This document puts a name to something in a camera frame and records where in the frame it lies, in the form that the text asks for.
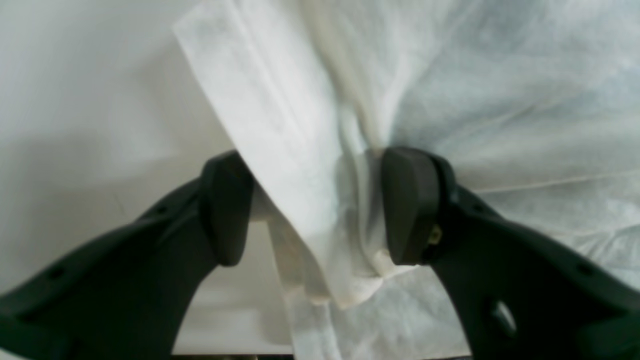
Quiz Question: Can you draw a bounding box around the white printed T-shirt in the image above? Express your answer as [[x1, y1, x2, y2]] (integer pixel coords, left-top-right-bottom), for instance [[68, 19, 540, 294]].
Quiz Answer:
[[174, 0, 639, 360]]

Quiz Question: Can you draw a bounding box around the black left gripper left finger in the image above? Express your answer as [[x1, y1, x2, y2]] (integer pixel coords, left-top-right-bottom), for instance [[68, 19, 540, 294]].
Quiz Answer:
[[0, 151, 255, 360]]

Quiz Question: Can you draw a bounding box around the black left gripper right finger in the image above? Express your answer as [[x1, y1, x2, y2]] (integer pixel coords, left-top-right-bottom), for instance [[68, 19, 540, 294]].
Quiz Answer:
[[381, 146, 640, 360]]

